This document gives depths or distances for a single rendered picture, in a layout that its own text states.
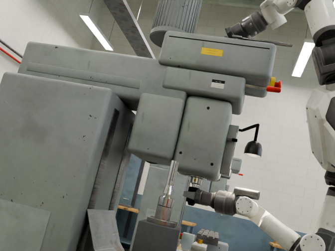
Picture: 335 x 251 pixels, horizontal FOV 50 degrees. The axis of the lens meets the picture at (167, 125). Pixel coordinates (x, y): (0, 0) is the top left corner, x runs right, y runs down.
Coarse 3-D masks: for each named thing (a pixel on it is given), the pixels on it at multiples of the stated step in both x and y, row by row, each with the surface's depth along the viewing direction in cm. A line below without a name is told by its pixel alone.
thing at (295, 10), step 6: (204, 0) 762; (210, 0) 758; (216, 0) 756; (222, 0) 753; (228, 0) 751; (234, 0) 748; (240, 0) 746; (246, 0) 743; (252, 0) 857; (258, 0) 741; (264, 0) 846; (240, 6) 753; (246, 6) 748; (252, 6) 743; (258, 6) 738; (300, 12) 725
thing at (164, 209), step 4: (160, 200) 108; (164, 200) 107; (160, 204) 107; (164, 204) 107; (168, 204) 107; (172, 204) 108; (160, 208) 107; (164, 208) 106; (168, 208) 107; (156, 212) 107; (160, 212) 106; (164, 212) 106; (168, 212) 107; (156, 216) 107; (160, 216) 106; (164, 216) 106; (168, 216) 107; (164, 220) 106; (168, 220) 107
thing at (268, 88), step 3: (246, 84) 145; (249, 84) 145; (249, 87) 145; (252, 87) 144; (255, 87) 144; (258, 87) 143; (261, 87) 143; (264, 87) 143; (267, 87) 142; (270, 87) 142; (273, 87) 142; (276, 87) 142; (267, 90) 142; (270, 90) 142; (273, 90) 142; (276, 90) 141; (279, 90) 141
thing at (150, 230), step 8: (152, 216) 116; (144, 224) 102; (152, 224) 102; (160, 224) 103; (168, 224) 104; (176, 224) 116; (136, 232) 102; (144, 232) 102; (152, 232) 101; (160, 232) 101; (168, 232) 101; (176, 232) 101; (136, 240) 101; (144, 240) 101; (152, 240) 101; (160, 240) 101; (168, 240) 101; (176, 240) 101; (136, 248) 101; (144, 248) 101; (152, 248) 101; (160, 248) 100; (168, 248) 100; (176, 248) 113
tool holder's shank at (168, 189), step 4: (172, 160) 111; (172, 164) 110; (176, 164) 110; (172, 168) 110; (176, 168) 110; (168, 172) 111; (172, 172) 110; (168, 176) 110; (172, 176) 110; (168, 180) 109; (172, 180) 109; (168, 184) 109; (172, 184) 109; (168, 188) 109; (172, 188) 109; (164, 192) 109; (168, 192) 108; (172, 192) 109; (168, 196) 108
